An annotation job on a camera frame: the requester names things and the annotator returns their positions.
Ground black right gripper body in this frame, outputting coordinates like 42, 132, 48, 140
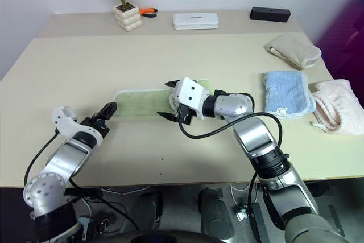
176, 102, 197, 126

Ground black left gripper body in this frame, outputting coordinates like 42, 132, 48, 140
81, 114, 111, 139

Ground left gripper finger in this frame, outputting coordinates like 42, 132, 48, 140
101, 101, 118, 117
91, 110, 112, 122

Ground green towel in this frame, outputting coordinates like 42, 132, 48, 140
114, 79, 216, 118

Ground blue towel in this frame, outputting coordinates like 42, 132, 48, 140
262, 71, 317, 121

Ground beige towel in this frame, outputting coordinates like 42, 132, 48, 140
266, 34, 322, 71

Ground pink towel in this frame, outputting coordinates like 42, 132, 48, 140
309, 79, 363, 136

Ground white rectangular case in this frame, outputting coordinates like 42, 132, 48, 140
173, 12, 220, 31

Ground orange black pliers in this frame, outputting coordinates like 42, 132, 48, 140
138, 7, 159, 18

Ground white bubble plant pot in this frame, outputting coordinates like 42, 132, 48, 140
114, 3, 143, 32

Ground dark rounded shape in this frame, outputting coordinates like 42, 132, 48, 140
198, 187, 235, 240
133, 191, 164, 228

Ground black rectangular box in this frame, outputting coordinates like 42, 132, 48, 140
250, 6, 292, 23

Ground dark glossy dome shape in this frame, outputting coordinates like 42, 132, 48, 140
125, 231, 220, 243

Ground purple blurred object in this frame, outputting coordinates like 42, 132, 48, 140
315, 0, 364, 82

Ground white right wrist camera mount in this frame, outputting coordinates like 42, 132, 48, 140
170, 77, 213, 121

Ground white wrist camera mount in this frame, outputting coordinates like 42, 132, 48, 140
170, 77, 213, 121
51, 106, 104, 149

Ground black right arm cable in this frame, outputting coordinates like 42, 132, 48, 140
178, 108, 283, 155

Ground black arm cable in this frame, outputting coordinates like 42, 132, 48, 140
178, 108, 283, 155
24, 130, 60, 190

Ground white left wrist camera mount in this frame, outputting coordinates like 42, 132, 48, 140
51, 106, 104, 149

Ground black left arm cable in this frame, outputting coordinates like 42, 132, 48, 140
24, 130, 60, 190

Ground black cable under table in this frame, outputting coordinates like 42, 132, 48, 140
68, 179, 140, 231

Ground white cable under table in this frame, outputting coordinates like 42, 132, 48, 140
229, 182, 258, 207

